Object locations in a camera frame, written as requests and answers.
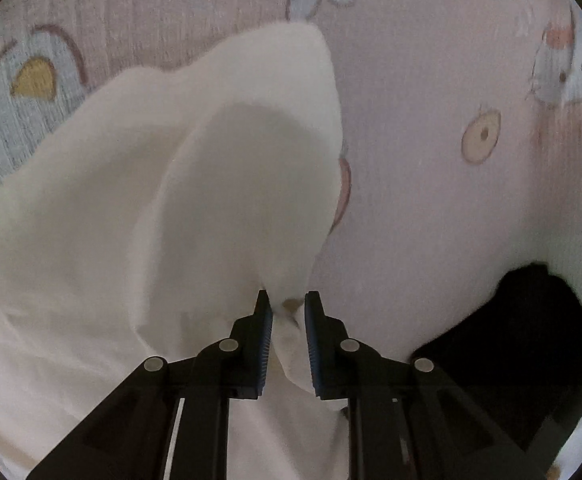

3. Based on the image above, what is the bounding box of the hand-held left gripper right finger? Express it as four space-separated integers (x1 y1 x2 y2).
303 291 547 480

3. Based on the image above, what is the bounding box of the black cloth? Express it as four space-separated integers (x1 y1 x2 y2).
411 260 582 453

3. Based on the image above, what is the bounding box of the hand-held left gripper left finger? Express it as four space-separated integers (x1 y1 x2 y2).
26 290 274 480

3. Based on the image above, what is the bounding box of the pink cartoon printed blanket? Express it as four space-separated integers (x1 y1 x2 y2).
0 0 582 480

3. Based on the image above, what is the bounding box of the cream garment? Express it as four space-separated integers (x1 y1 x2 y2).
0 22 352 480

